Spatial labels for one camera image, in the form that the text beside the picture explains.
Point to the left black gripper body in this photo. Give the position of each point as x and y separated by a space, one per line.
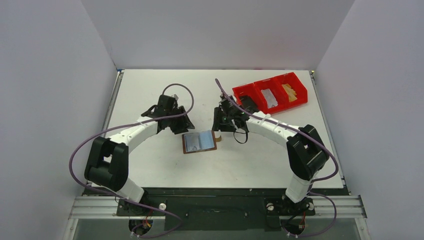
174 124

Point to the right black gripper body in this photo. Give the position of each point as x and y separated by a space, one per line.
220 120

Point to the brown leather card holder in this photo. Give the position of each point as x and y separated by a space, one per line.
196 142

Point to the black VIP card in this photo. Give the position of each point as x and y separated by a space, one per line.
248 104

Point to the gold card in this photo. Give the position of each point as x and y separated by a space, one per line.
289 89
291 97

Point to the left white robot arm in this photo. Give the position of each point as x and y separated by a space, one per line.
108 160

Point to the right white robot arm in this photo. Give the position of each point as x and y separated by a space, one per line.
305 148

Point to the gold card in bin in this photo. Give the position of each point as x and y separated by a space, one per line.
289 89

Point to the red left bin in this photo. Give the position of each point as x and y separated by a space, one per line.
252 91

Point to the red bin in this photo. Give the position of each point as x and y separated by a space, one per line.
276 90
292 79
252 91

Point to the red middle bin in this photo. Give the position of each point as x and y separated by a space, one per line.
276 90

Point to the red right bin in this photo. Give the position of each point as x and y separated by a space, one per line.
292 79

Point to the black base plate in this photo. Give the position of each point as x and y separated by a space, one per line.
222 209

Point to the aluminium rail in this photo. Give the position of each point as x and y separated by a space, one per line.
106 207

